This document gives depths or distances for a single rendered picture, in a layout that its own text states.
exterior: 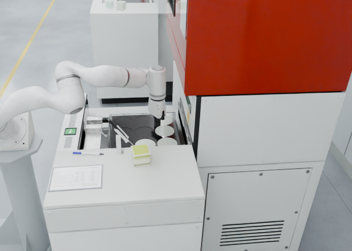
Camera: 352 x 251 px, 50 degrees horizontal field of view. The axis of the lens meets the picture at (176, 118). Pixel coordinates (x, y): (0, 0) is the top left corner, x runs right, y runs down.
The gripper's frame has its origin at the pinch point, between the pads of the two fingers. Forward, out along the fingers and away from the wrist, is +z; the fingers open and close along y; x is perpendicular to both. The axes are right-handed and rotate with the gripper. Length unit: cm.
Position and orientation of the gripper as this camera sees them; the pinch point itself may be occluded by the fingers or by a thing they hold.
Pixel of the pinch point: (157, 122)
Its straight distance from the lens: 200.8
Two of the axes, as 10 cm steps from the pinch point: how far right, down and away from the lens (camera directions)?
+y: 6.4, 4.3, -6.4
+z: -0.3, 8.4, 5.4
